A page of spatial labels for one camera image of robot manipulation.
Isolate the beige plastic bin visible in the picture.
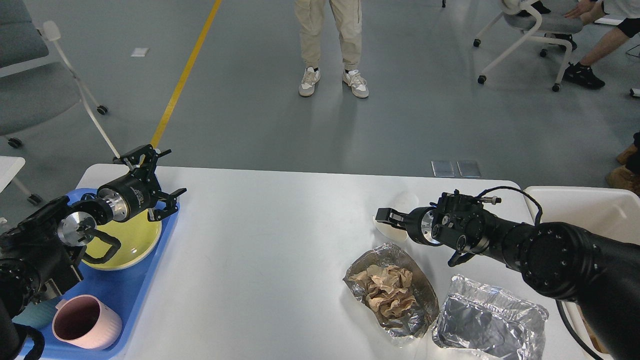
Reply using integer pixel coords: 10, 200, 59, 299
522, 186, 640, 360

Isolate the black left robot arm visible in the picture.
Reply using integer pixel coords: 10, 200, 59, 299
0, 144, 186, 360

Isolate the person in white shirt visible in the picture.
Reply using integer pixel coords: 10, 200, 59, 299
517, 0, 640, 90

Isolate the teal yellow mug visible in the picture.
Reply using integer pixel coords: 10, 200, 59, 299
13, 297, 60, 330

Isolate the crumpled brown paper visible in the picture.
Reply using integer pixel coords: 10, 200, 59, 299
347, 264, 417, 320

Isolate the white side table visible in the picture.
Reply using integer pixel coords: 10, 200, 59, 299
0, 155, 43, 206

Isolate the person in khaki trousers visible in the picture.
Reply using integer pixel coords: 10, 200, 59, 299
294, 0, 370, 99

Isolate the foil tray with paper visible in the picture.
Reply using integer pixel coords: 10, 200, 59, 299
343, 243, 440, 347

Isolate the pink ribbed mug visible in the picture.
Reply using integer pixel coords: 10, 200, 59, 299
51, 294, 122, 351

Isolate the blue plastic tray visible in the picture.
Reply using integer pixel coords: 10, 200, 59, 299
38, 213, 178, 360

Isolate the yellow plastic plate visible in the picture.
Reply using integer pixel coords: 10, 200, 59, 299
82, 211, 163, 271

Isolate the white paper cup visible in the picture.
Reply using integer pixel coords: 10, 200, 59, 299
372, 191, 419, 246

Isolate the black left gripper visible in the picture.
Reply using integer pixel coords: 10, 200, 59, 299
97, 145, 188, 223

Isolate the crumpled aluminium foil sheet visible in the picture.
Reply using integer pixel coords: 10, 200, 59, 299
432, 274, 549, 360

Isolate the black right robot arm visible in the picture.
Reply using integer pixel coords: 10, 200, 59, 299
375, 190, 640, 360

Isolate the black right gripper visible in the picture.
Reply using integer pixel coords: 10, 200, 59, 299
375, 206, 441, 247

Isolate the white office chair right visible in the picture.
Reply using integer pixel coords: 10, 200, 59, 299
473, 0, 583, 92

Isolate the grey office chair left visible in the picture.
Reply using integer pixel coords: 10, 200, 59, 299
0, 0, 120, 157

